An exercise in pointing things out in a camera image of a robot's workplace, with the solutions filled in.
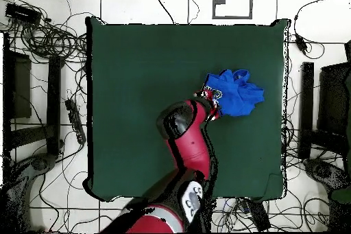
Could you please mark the blue printed t-shirt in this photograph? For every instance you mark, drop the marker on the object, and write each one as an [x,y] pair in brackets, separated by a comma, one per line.
[235,96]

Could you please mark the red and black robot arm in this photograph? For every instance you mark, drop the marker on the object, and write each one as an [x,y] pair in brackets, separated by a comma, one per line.
[192,140]

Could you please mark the dark green table cloth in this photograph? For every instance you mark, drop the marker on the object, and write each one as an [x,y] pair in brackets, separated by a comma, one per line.
[123,66]

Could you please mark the black power strip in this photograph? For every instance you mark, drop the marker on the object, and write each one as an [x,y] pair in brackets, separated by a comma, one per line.
[75,121]
[257,214]

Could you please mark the black power adapter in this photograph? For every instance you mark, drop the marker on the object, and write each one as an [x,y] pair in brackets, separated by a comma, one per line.
[300,43]

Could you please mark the black floor stand base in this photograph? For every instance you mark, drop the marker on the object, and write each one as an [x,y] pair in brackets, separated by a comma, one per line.
[41,162]
[323,172]

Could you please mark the black electronics box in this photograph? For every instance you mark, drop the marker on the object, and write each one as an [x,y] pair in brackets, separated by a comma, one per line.
[23,13]

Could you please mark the black metal frame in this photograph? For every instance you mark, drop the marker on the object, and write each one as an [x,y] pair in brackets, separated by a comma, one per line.
[307,94]
[54,94]

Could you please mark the grey square floor frame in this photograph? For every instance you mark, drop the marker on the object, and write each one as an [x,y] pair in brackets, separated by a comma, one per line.
[251,0]

